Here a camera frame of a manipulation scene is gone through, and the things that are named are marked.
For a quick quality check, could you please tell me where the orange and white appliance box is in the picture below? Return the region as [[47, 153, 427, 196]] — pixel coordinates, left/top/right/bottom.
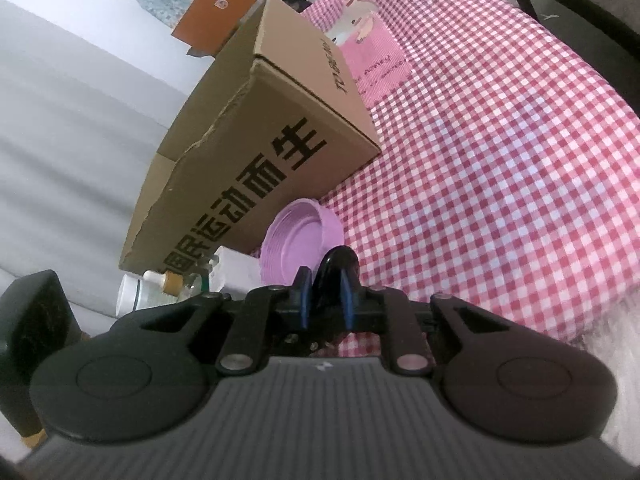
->
[[171, 0, 279, 58]]

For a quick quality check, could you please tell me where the black oval case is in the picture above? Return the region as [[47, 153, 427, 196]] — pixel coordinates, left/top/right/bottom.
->
[[312, 246, 360, 311]]

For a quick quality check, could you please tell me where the pile of folded bedding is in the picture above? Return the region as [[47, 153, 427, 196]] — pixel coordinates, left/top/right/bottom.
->
[[565, 280, 640, 461]]

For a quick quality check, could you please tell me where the pink cartoon printed cloth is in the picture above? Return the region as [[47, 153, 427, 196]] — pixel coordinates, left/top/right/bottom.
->
[[325, 0, 412, 111]]

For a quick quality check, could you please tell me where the white charger plug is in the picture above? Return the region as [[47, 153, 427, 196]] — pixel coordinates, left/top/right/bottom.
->
[[210, 246, 264, 293]]

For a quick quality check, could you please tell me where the large brown cardboard box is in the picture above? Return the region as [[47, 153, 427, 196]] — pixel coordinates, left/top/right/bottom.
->
[[119, 0, 383, 273]]

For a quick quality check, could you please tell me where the pink round lid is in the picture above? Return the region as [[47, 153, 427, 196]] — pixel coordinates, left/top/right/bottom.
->
[[260, 199, 345, 288]]

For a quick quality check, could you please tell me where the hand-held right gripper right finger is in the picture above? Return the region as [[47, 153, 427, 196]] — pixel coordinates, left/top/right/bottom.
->
[[339, 271, 507, 376]]

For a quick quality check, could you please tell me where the pink checked tablecloth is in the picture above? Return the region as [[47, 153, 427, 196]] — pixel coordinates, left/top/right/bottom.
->
[[252, 0, 640, 356]]

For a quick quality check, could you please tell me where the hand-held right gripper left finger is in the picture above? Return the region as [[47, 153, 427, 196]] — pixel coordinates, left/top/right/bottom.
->
[[107, 266, 315, 376]]

